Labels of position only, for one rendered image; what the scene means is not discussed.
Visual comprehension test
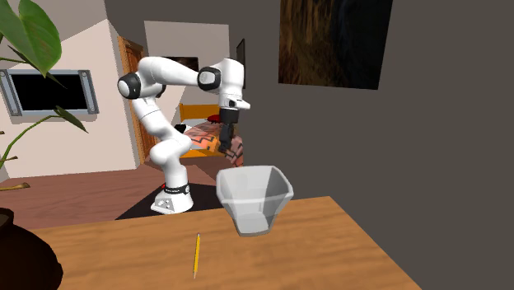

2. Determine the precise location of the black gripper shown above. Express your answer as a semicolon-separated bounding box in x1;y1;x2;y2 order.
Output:
217;107;241;154

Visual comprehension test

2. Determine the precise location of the bed with patterned orange blanket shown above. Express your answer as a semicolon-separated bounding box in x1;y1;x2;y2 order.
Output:
173;103;245;168

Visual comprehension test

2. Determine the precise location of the black robot stand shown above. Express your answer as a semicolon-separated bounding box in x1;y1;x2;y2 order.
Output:
114;183;224;221

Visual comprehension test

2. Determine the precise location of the grey angular bowl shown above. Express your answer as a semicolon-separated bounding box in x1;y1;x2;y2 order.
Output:
216;165;295;237

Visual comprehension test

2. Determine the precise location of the brown wooden door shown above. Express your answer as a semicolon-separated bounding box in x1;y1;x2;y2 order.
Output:
117;35;161;166

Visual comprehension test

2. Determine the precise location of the yellow pencil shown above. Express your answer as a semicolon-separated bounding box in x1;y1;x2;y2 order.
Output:
192;232;201;280

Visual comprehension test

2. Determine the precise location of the green plant in dark pot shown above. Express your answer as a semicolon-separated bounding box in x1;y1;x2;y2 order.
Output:
0;0;89;290

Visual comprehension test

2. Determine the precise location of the dark brown wall picture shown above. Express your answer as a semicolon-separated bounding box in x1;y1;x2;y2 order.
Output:
278;0;394;91

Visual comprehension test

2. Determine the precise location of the black wall television grey frame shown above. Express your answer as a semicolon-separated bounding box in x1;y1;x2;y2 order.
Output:
0;68;100;118

